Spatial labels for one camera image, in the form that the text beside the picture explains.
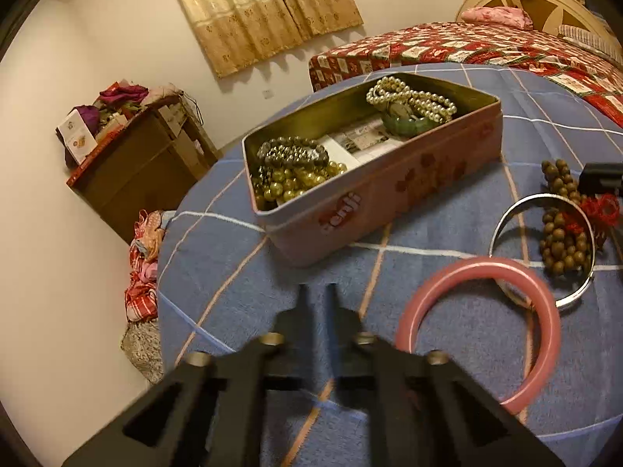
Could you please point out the magenta cloth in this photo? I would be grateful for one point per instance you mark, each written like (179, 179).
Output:
(124, 93)

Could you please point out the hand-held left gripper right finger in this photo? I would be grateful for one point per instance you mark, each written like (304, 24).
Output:
(333, 316)

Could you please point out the pink rectangular tin box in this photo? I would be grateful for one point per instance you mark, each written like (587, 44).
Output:
(389, 189)

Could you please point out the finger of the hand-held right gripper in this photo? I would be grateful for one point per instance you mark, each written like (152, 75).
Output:
(603, 177)

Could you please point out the silver bangle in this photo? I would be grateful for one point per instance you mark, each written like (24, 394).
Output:
(577, 294)

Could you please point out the pink pillow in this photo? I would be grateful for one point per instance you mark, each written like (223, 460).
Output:
(496, 15)

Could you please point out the printed paper sheet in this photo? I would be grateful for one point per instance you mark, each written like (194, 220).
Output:
(360, 138)

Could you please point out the pile of colourful clothes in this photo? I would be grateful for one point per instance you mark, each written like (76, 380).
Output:
(143, 277)

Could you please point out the green bangle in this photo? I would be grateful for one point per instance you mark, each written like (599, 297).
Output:
(406, 126)

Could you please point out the grey floor mat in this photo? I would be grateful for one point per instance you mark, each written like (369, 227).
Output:
(143, 350)

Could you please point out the flat red box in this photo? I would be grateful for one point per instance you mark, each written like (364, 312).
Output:
(92, 163)

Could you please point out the wide beige patterned curtain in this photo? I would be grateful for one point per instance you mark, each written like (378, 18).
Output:
(263, 9)

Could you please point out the pink bangle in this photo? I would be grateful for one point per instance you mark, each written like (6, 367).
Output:
(545, 321)

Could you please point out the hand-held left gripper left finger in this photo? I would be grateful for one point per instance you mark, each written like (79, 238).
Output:
(301, 311)

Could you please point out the beige cardboard box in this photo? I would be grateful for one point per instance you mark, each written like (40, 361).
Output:
(111, 124)

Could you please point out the beige wooden headboard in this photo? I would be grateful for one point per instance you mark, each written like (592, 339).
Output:
(545, 5)

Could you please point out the pale pink cloth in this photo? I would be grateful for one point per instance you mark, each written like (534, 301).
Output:
(163, 92)

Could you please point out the brown wooden cabinet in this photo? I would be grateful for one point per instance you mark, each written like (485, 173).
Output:
(141, 170)

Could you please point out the blue checked blanket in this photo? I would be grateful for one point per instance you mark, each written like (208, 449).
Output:
(243, 277)

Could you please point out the red patterned bedspread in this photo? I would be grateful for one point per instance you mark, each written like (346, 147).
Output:
(438, 44)

